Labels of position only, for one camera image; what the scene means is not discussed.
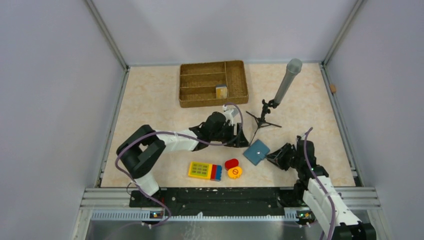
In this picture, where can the yellow round toy block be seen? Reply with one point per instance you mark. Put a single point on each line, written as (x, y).
(235, 172)

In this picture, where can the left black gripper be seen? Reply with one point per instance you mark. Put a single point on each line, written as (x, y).
(241, 141)

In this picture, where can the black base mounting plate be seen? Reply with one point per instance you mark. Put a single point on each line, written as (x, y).
(223, 201)

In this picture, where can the woven wicker tray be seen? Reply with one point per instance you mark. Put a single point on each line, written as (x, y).
(197, 83)

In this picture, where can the blue leather card holder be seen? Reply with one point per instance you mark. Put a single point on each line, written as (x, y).
(256, 152)

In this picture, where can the black tripod mic stand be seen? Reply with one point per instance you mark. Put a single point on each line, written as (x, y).
(261, 121)

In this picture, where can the small brown wall object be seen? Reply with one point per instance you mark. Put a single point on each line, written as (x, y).
(332, 88)

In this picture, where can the blue toy block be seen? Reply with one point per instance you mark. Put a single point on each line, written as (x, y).
(218, 173)

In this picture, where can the gold credit card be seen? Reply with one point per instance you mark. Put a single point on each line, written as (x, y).
(221, 91)

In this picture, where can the yellow window toy block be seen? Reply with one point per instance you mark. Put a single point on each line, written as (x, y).
(200, 170)

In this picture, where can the red rounded toy block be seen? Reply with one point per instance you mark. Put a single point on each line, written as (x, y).
(231, 163)

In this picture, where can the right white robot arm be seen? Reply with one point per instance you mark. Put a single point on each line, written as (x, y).
(315, 188)

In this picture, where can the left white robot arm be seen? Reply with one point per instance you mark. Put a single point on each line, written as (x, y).
(140, 152)

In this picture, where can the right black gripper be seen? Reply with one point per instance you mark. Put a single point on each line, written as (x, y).
(277, 157)

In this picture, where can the grey microphone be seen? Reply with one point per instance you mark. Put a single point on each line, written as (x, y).
(293, 68)

